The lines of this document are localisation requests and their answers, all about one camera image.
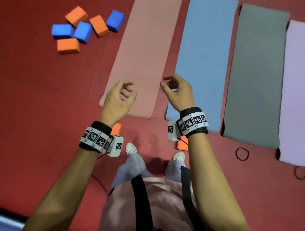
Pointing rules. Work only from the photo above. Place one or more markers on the peach yoga mat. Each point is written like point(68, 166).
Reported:
point(147, 47)

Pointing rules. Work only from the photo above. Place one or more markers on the lilac yoga mat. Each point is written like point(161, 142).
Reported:
point(294, 95)

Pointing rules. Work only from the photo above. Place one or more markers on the green yoga mat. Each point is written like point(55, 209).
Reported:
point(255, 83)

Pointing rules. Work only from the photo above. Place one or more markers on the person's white shoe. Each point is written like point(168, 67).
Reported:
point(178, 156)
point(131, 148)

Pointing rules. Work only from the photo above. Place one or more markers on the black elastic band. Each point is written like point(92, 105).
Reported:
point(295, 173)
point(236, 154)

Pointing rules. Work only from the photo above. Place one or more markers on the person's left forearm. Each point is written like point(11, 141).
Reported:
point(62, 190)

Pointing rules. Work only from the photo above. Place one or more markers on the person's pink shirt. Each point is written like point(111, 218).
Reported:
point(164, 207)

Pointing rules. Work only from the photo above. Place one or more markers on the person's right forearm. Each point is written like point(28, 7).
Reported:
point(214, 190)

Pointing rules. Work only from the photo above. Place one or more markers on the person's left hand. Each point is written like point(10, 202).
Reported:
point(116, 104)

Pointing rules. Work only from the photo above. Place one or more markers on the light blue yoga mat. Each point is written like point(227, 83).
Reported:
point(205, 59)

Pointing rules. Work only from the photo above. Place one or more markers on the person's right hand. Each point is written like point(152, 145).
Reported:
point(182, 95)

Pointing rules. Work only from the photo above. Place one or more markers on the black wristband with marker tags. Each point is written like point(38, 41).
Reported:
point(193, 121)
point(95, 136)

